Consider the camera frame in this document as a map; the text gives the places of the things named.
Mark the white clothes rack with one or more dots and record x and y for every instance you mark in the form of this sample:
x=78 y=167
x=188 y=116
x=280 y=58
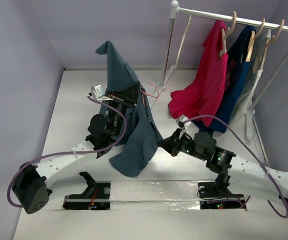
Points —
x=210 y=123

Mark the wooden hanger with navy shirt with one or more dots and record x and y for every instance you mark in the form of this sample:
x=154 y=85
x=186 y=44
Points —
x=252 y=40

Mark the pink wire hanger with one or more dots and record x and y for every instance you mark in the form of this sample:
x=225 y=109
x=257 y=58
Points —
x=148 y=96

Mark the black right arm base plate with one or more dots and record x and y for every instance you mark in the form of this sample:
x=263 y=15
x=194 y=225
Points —
x=213 y=199

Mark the teal blue t-shirt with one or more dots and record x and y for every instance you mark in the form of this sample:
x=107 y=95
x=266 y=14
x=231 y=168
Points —
x=142 y=135

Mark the wooden hanger with grey shirt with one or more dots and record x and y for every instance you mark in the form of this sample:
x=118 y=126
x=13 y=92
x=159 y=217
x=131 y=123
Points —
x=262 y=53

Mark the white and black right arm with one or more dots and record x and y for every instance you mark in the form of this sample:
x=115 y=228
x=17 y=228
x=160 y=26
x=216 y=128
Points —
x=236 y=175

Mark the wooden hanger with red shirt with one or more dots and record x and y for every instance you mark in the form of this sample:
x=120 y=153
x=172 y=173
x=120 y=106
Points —
x=226 y=33

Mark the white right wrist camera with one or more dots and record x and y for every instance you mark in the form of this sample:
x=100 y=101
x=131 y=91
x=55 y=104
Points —
x=183 y=123

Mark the magenta red t-shirt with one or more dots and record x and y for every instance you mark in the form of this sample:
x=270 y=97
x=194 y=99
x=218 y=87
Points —
x=204 y=95

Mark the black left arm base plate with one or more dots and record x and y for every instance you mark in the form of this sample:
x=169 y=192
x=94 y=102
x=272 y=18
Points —
x=95 y=197

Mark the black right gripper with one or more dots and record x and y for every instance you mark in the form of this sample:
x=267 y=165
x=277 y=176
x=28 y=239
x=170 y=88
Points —
x=174 y=143

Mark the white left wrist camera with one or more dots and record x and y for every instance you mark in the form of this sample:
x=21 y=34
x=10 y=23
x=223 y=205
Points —
x=97 y=93

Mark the pale grey-green t-shirt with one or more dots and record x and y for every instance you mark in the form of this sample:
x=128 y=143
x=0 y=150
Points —
x=251 y=79

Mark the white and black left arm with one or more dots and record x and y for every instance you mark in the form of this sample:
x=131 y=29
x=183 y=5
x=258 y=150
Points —
x=124 y=120

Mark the navy blue t-shirt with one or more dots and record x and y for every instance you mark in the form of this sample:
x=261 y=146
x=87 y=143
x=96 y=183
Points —
x=236 y=72

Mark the cream plastic hanger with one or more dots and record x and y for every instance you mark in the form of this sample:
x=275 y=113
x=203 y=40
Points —
x=182 y=41

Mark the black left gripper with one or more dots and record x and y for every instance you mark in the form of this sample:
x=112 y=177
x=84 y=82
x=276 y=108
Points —
x=127 y=95

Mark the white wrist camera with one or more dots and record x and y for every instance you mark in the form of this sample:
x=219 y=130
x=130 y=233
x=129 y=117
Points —
x=97 y=93
x=183 y=123

